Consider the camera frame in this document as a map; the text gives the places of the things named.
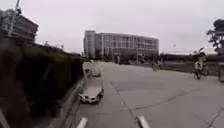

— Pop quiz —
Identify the tall grey pole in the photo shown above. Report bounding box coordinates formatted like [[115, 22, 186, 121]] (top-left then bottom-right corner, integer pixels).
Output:
[[7, 0, 23, 38]]

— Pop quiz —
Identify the wide pale many-windowed building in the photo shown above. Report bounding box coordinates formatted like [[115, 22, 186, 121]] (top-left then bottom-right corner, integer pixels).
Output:
[[83, 30, 160, 62]]

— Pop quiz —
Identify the grey concrete slab pavement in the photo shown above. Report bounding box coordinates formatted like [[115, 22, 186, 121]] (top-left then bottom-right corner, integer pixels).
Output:
[[70, 61, 224, 128]]

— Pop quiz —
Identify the person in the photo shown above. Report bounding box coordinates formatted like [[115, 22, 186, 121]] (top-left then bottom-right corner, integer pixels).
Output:
[[193, 47, 209, 73]]

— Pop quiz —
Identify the low dark hedge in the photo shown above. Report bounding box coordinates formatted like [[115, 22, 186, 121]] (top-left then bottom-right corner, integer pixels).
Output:
[[159, 53, 224, 76]]

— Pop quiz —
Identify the tall dark green hedge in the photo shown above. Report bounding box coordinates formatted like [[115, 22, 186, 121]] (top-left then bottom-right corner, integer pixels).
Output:
[[0, 39, 86, 128]]

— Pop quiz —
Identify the grey building with banded floors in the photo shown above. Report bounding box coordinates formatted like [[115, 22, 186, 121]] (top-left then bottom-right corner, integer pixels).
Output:
[[0, 8, 40, 43]]

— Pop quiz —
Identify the grey concrete kerb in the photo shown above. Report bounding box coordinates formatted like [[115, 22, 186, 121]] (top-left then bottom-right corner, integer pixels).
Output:
[[46, 75, 88, 128]]

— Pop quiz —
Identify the robot's own part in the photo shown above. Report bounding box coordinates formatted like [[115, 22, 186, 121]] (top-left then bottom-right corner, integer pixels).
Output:
[[136, 115, 151, 128], [76, 116, 89, 128]]

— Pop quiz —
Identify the small white wheeled robot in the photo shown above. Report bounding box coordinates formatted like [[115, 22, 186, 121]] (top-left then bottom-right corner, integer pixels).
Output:
[[78, 66, 105, 104]]

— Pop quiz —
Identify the dark tree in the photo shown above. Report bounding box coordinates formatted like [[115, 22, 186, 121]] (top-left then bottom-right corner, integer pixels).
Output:
[[205, 18, 224, 56]]

